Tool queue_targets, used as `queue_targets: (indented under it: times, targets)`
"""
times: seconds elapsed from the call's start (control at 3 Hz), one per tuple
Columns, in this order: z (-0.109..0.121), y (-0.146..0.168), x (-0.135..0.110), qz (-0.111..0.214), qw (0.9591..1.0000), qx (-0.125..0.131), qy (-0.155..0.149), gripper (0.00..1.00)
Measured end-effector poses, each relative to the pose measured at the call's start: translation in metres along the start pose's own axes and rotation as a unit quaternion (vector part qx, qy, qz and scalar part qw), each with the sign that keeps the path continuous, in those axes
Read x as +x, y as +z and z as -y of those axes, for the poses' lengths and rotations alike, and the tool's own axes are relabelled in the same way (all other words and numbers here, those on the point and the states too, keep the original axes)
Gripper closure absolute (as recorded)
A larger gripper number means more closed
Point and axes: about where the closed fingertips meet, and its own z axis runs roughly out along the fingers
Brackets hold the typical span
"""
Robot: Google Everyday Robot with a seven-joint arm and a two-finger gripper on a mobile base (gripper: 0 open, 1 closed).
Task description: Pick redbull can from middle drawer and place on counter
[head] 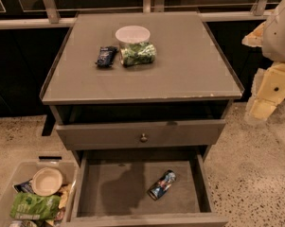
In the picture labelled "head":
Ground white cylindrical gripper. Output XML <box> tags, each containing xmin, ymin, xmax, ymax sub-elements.
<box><xmin>241</xmin><ymin>9</ymin><xmax>285</xmax><ymax>123</ymax></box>

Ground blue silver redbull can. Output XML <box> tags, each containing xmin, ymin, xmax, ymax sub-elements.
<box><xmin>147</xmin><ymin>169</ymin><xmax>176</xmax><ymax>201</ymax></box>

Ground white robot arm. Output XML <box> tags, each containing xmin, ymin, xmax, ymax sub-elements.
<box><xmin>241</xmin><ymin>0</ymin><xmax>285</xmax><ymax>123</ymax></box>

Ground closed grey top drawer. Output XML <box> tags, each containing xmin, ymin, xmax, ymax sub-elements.
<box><xmin>56</xmin><ymin>119</ymin><xmax>225</xmax><ymax>150</ymax></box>

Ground green patterned can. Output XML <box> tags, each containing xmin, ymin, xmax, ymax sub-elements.
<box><xmin>120</xmin><ymin>42</ymin><xmax>156</xmax><ymax>67</ymax></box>

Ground round brass drawer knob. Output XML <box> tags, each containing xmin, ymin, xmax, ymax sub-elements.
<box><xmin>140</xmin><ymin>133</ymin><xmax>148</xmax><ymax>143</ymax></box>

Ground grey wooden drawer cabinet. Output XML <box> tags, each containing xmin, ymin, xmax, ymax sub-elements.
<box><xmin>39</xmin><ymin>10</ymin><xmax>245</xmax><ymax>227</ymax></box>

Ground open grey middle drawer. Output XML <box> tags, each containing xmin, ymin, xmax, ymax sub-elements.
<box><xmin>62</xmin><ymin>148</ymin><xmax>227</xmax><ymax>227</ymax></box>

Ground white round cup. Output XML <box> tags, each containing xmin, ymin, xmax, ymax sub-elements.
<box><xmin>116</xmin><ymin>26</ymin><xmax>151</xmax><ymax>47</ymax></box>

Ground dark blue snack packet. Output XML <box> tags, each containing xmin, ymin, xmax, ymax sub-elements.
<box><xmin>96</xmin><ymin>46</ymin><xmax>118</xmax><ymax>68</ymax></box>

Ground yellow snack wrapper in bin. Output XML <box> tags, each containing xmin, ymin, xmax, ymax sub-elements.
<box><xmin>58</xmin><ymin>184</ymin><xmax>72</xmax><ymax>209</ymax></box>

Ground beige paper bowl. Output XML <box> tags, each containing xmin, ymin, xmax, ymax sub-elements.
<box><xmin>31</xmin><ymin>167</ymin><xmax>63</xmax><ymax>196</ymax></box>

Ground dark blue packet in bin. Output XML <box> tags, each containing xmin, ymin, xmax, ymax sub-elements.
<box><xmin>12</xmin><ymin>180</ymin><xmax>34</xmax><ymax>194</ymax></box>

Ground green chip bag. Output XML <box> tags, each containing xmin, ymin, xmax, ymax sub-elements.
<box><xmin>9</xmin><ymin>192</ymin><xmax>61</xmax><ymax>220</ymax></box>

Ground clear plastic storage bin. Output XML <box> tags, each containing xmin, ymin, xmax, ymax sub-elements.
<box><xmin>0</xmin><ymin>159</ymin><xmax>78</xmax><ymax>227</ymax></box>

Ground metal railing frame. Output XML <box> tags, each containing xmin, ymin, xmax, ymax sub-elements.
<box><xmin>0</xmin><ymin>0</ymin><xmax>281</xmax><ymax>28</ymax></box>

